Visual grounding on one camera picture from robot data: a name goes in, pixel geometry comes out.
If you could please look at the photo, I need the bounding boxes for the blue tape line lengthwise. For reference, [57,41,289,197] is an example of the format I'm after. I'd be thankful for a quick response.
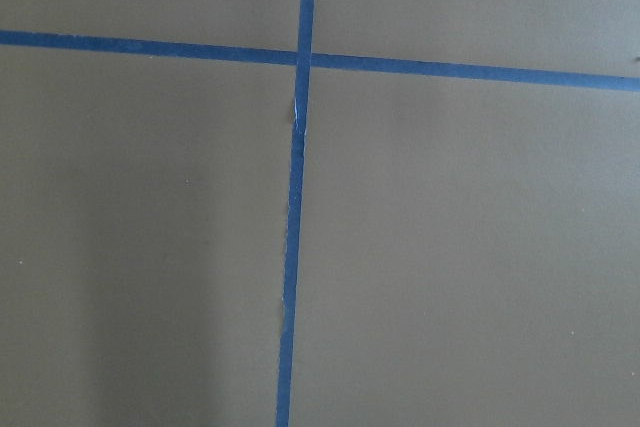
[274,0,315,427]

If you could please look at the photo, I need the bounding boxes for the blue tape line crosswise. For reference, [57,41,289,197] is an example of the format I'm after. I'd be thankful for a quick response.
[1,30,639,92]

